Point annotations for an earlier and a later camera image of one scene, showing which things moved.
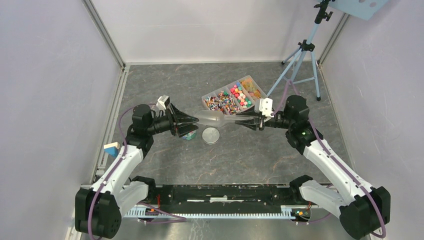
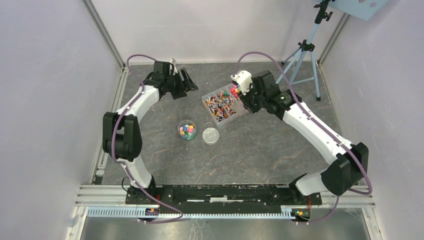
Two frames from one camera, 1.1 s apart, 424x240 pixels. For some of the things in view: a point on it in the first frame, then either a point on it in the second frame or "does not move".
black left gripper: [178, 117] → [189, 84]
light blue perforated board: [366, 9] does not move
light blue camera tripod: [302, 67] does not move
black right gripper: [252, 123] → [245, 99]
